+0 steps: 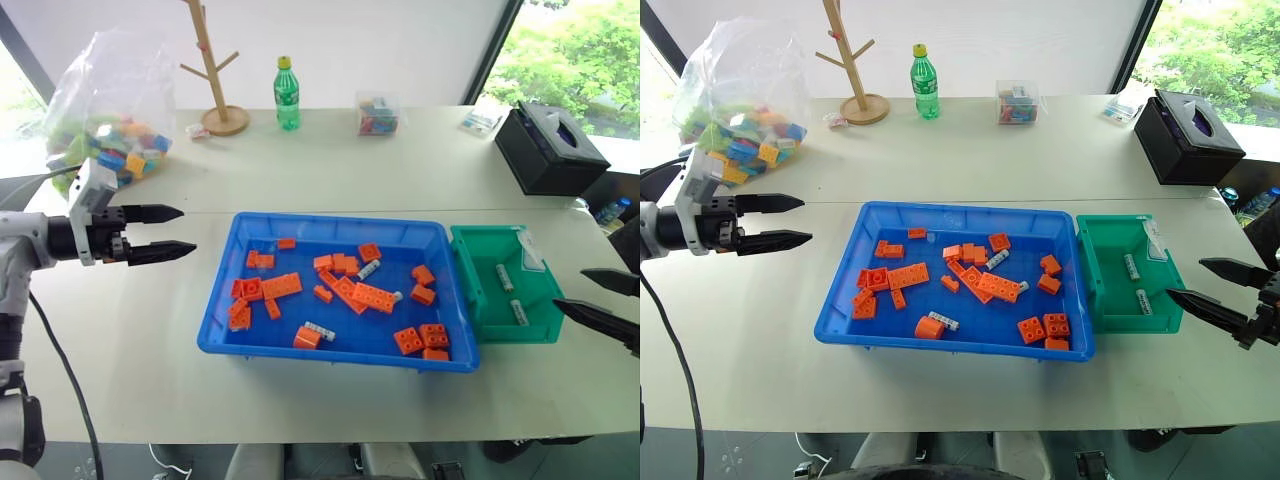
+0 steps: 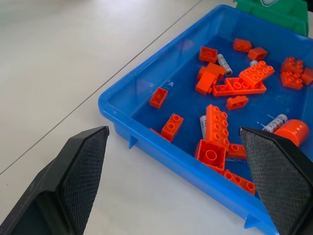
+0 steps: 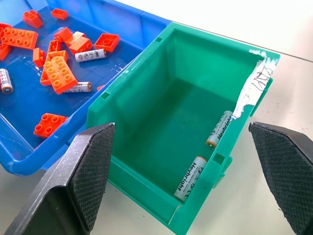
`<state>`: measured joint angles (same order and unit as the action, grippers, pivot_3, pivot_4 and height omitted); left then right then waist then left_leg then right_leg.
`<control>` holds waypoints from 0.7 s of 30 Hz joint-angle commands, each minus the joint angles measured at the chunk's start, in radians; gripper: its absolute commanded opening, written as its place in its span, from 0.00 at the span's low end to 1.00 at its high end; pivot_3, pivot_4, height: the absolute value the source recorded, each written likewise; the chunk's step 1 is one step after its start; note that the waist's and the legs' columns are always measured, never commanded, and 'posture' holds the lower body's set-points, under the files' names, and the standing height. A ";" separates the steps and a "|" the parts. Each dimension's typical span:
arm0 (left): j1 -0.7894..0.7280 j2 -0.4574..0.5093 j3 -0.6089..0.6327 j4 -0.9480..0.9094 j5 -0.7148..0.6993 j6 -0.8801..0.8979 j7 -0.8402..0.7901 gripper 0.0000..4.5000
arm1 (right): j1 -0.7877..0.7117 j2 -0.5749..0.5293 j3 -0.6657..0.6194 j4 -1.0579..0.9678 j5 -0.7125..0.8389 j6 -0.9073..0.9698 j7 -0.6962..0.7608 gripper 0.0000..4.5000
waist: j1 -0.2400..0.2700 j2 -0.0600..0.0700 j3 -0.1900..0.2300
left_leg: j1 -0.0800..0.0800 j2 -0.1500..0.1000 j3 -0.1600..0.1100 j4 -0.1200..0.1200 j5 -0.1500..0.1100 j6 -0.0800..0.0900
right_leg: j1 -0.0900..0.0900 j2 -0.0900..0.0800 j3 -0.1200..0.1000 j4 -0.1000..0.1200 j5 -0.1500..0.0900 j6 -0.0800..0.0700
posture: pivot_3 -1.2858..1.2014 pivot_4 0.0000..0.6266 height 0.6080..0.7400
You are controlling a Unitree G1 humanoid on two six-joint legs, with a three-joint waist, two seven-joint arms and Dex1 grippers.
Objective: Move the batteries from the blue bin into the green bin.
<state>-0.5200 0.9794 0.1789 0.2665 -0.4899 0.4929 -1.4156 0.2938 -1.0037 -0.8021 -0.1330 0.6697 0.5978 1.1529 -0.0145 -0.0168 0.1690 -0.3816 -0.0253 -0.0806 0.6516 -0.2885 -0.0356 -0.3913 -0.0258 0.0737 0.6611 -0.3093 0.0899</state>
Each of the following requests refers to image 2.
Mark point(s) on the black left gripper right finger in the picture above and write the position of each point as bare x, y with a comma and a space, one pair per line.
274, 176

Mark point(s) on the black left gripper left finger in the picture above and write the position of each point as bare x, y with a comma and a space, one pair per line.
80, 169

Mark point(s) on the green plastic bin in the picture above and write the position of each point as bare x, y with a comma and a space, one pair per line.
276, 13

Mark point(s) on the orange round cylinder piece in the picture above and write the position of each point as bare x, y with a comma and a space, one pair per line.
292, 131

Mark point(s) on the white AA battery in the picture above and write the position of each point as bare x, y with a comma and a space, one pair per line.
275, 123
253, 63
203, 126

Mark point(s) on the orange 2x4 plastic building brick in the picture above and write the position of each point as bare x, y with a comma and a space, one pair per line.
217, 126

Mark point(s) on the upside-down orange-red Lego plate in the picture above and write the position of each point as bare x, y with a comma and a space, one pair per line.
240, 88

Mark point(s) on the orange 1x2 plastic building brick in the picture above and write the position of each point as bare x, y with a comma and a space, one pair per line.
172, 126

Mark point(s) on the orange-red studded Lego plate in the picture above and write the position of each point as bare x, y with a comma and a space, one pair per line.
256, 72

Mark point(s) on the cluster of red toy bricks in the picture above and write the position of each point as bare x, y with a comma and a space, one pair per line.
294, 72

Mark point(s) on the blue plastic tray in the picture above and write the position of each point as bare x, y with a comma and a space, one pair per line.
185, 102

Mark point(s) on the grey ribbed connector piece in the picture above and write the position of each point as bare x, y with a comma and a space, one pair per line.
224, 64

